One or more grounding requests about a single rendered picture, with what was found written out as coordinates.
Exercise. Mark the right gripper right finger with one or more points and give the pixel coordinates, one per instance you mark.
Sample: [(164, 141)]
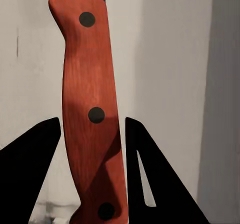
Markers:
[(174, 204)]

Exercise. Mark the parer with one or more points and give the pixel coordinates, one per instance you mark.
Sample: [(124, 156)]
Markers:
[(90, 112)]

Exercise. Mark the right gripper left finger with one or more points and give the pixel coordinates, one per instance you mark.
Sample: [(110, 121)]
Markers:
[(24, 164)]

